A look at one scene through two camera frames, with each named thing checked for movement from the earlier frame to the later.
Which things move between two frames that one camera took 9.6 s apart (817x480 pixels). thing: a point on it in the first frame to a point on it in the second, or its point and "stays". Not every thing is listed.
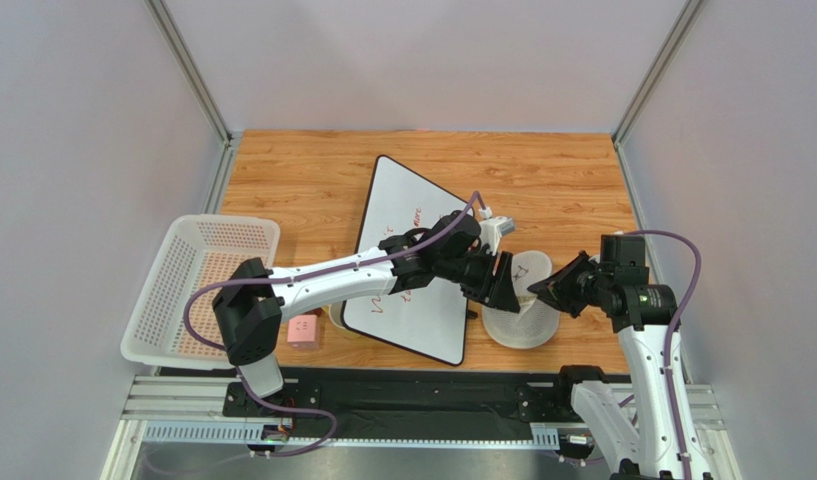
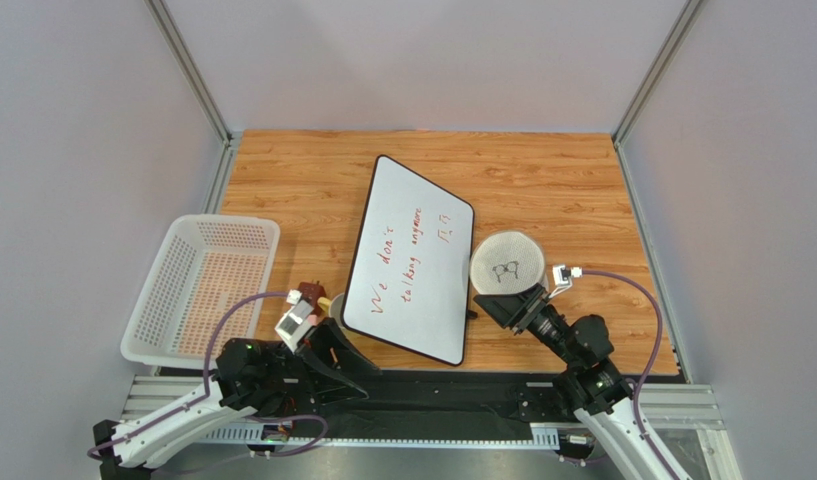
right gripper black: (577, 287) to (520, 311)
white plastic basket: (201, 249) stays
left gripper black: (504, 295) to (325, 382)
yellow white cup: (335, 313) stays
